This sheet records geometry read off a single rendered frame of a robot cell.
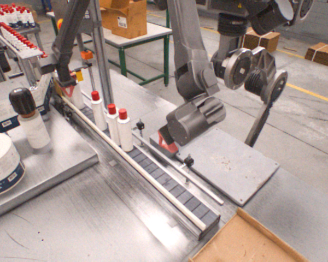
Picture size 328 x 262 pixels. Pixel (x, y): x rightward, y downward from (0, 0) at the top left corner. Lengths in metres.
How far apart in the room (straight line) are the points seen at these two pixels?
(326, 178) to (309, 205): 1.46
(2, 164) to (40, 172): 0.15
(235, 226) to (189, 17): 0.69
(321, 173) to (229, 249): 1.79
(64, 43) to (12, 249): 0.76
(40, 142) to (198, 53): 0.81
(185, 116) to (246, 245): 0.55
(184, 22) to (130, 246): 0.68
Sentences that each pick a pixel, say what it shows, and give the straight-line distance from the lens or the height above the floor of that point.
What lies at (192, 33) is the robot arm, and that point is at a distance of 0.53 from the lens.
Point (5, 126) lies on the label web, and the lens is 1.30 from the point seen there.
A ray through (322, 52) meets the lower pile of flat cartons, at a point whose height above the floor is 0.20.
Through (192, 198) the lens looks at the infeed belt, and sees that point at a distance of 0.88.
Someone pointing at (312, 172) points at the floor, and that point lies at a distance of 2.50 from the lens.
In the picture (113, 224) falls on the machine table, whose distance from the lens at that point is 0.90.
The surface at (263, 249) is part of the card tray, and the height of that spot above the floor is 0.83.
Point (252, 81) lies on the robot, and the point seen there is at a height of 0.91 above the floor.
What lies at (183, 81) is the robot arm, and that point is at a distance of 0.50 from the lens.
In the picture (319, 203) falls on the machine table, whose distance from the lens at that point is 1.09.
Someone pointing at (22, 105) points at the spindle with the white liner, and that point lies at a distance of 1.02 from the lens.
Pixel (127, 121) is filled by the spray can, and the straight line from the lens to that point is 0.95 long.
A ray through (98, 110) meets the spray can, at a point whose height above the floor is 1.00.
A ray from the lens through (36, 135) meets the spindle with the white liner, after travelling 1.10.
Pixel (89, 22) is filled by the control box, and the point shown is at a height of 1.34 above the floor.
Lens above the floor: 1.60
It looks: 39 degrees down
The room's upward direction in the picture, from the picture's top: straight up
